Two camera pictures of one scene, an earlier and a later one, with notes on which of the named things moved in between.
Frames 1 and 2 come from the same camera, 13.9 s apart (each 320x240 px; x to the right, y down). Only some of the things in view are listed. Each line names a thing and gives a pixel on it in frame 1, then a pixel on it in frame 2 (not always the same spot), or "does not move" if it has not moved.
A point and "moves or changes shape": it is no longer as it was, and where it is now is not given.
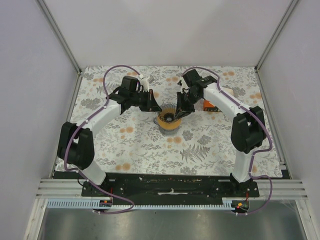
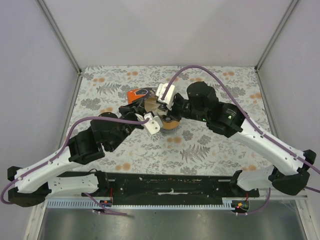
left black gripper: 151,104 to 133,108
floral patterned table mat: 175,121 does not move
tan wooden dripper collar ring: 175,125 does not move
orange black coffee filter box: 208,106 moves or changes shape
